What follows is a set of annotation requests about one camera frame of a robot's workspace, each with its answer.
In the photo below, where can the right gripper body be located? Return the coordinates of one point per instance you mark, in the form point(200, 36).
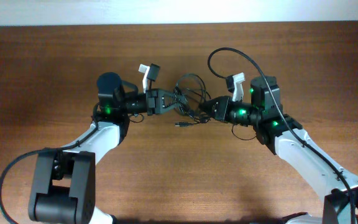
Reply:
point(225, 104)

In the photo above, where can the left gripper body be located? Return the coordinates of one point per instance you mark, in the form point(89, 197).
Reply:
point(151, 108)

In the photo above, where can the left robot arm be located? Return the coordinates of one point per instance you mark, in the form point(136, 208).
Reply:
point(64, 183)

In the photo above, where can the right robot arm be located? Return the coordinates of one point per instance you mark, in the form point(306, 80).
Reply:
point(285, 137)

